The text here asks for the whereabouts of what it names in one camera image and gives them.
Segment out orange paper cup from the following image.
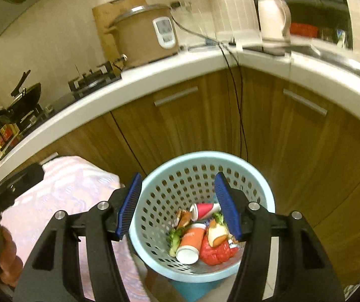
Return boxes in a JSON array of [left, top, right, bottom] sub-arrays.
[[176, 223, 207, 265]]

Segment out person's left hand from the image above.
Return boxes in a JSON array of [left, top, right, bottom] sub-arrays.
[[0, 226, 23, 286]]

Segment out steel kitchen sink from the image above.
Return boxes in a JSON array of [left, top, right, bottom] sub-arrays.
[[288, 42, 360, 78]]

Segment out red plastic container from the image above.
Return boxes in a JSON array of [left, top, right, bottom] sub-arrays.
[[290, 22, 319, 38]]

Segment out light blue perforated basket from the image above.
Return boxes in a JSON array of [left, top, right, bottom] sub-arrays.
[[128, 151, 276, 284]]

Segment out dark sauce bottles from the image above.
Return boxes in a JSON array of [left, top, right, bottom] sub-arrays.
[[0, 108, 21, 150]]

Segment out wooden kitchen cabinet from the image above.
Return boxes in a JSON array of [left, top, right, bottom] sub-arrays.
[[19, 66, 360, 293]]

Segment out black wok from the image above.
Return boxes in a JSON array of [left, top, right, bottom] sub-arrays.
[[0, 70, 42, 123]]

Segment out beige rice cooker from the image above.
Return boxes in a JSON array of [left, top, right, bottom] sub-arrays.
[[108, 4, 181, 70]]

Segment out steel cabinet handle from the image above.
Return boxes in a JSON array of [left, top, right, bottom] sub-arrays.
[[282, 88, 328, 116], [153, 86, 199, 107]]

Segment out black gas stove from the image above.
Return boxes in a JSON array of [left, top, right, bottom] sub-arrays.
[[67, 60, 122, 99]]

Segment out blue plastic stool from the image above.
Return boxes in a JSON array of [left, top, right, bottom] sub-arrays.
[[170, 277, 226, 302]]

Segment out orange-red snack bag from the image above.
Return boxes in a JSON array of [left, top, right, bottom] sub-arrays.
[[199, 241, 235, 266]]

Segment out green toy vegetable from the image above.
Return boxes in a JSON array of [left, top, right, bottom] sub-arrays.
[[168, 229, 184, 257]]

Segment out tan toy bread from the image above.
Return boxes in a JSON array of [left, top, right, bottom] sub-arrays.
[[176, 210, 193, 231]]

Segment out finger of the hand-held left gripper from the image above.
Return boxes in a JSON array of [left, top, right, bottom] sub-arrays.
[[10, 163, 45, 196]]

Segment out red and white paper cup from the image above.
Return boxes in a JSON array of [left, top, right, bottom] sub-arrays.
[[189, 203, 222, 222]]

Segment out wooden cutting board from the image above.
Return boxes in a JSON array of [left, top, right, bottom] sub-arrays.
[[92, 0, 146, 58]]

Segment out pink lace tablecloth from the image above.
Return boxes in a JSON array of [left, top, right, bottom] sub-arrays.
[[0, 155, 151, 302]]

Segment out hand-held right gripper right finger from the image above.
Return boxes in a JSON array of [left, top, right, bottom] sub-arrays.
[[214, 172, 346, 302]]

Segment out black power cable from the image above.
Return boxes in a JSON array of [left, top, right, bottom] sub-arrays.
[[109, 109, 143, 172], [171, 16, 249, 162]]

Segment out white electric kettle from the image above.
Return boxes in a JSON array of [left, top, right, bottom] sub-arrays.
[[257, 0, 292, 44]]

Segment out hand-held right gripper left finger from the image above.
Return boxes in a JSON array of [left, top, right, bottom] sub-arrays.
[[13, 172, 143, 302]]

